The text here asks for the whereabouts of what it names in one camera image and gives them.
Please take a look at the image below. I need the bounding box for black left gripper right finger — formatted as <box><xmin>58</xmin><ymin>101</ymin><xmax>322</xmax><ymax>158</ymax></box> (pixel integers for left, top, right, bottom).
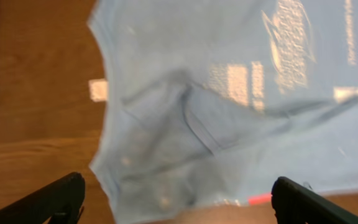
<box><xmin>271</xmin><ymin>177</ymin><xmax>358</xmax><ymax>224</ymax></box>

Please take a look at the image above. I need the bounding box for light blue printed t-shirt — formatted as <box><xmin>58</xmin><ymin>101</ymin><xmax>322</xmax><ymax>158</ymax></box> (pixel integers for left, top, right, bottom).
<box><xmin>89</xmin><ymin>0</ymin><xmax>358</xmax><ymax>223</ymax></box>

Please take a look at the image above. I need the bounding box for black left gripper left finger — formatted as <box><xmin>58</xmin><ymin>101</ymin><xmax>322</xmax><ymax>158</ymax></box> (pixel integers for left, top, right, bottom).
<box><xmin>0</xmin><ymin>172</ymin><xmax>85</xmax><ymax>224</ymax></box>

